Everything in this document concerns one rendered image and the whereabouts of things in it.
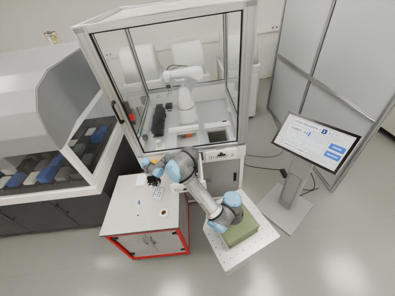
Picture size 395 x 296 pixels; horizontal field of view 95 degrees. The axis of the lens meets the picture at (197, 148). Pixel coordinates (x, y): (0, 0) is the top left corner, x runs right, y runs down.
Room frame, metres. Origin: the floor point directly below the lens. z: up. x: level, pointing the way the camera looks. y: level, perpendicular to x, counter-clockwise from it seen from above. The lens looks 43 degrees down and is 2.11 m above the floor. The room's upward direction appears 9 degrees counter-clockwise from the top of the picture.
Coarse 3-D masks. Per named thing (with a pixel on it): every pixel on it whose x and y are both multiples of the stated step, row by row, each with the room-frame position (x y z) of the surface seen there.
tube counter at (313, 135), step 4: (304, 132) 1.04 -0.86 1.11; (308, 132) 1.03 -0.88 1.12; (312, 132) 1.01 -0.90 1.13; (308, 136) 1.00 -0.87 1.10; (312, 136) 0.99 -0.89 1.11; (316, 136) 0.97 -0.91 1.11; (320, 136) 0.95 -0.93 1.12; (320, 140) 0.93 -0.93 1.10; (324, 140) 0.92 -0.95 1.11; (328, 140) 0.90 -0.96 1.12
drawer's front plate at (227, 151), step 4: (232, 148) 1.18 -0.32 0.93; (208, 152) 1.18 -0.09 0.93; (212, 152) 1.17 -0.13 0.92; (216, 152) 1.17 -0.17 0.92; (220, 152) 1.17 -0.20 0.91; (224, 152) 1.17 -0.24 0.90; (228, 152) 1.16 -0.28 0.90; (232, 152) 1.16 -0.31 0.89; (236, 152) 1.16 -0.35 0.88; (208, 156) 1.18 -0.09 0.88; (212, 156) 1.17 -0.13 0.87; (220, 156) 1.17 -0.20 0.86; (224, 156) 1.17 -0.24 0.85; (228, 156) 1.16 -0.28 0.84; (232, 156) 1.16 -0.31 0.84; (208, 160) 1.18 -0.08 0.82
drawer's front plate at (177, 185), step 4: (200, 180) 0.88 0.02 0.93; (204, 180) 0.87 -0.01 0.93; (172, 184) 0.88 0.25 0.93; (176, 184) 0.88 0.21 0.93; (180, 184) 0.87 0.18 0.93; (204, 184) 0.86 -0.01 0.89; (172, 188) 0.87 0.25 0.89; (176, 188) 0.87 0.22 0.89; (180, 188) 0.87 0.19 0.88; (172, 192) 0.87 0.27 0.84; (176, 192) 0.87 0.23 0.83; (180, 192) 0.87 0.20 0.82
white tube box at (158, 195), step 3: (162, 186) 0.98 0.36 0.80; (156, 189) 0.96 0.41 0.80; (159, 189) 0.95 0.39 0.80; (162, 189) 0.95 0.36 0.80; (153, 192) 0.93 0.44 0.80; (159, 192) 0.92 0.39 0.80; (162, 192) 0.92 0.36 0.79; (153, 195) 0.90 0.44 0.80; (156, 195) 0.90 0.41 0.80; (159, 195) 0.89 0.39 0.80; (162, 195) 0.91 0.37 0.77; (153, 198) 0.88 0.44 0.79; (156, 198) 0.87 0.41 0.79; (159, 198) 0.87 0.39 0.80
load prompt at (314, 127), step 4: (296, 120) 1.14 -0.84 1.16; (300, 120) 1.12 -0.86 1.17; (304, 120) 1.11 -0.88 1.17; (296, 124) 1.12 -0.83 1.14; (300, 124) 1.10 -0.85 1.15; (304, 124) 1.09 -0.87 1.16; (308, 124) 1.07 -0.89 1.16; (312, 124) 1.05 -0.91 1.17; (308, 128) 1.05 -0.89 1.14; (312, 128) 1.03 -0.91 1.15; (316, 128) 1.01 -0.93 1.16; (320, 128) 1.00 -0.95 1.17; (324, 128) 0.98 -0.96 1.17; (316, 132) 0.99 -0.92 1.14; (320, 132) 0.98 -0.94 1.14; (324, 132) 0.96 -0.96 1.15; (328, 132) 0.95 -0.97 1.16; (332, 132) 0.93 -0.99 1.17; (328, 136) 0.93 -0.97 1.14
